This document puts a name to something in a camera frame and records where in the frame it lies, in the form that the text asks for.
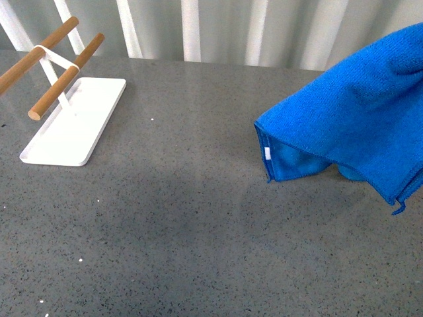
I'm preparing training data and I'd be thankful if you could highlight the white towel rack stand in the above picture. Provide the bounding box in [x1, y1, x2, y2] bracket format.
[1, 17, 126, 166]

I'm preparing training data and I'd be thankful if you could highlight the blue microfiber towel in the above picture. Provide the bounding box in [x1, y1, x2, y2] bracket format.
[254, 24, 422, 212]

